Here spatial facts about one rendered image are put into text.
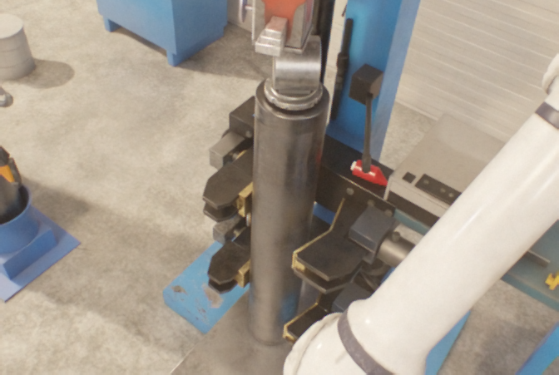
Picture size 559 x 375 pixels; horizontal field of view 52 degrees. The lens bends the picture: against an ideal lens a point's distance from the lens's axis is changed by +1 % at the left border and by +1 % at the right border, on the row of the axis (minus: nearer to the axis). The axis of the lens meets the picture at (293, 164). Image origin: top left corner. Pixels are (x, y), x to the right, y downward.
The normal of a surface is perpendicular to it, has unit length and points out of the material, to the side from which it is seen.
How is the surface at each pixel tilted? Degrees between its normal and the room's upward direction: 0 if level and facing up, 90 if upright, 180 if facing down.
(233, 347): 0
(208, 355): 0
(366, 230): 0
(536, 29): 90
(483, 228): 54
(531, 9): 90
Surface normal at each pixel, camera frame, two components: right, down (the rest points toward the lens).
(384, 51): -0.58, 0.55
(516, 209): -0.32, 0.15
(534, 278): 0.07, -0.70
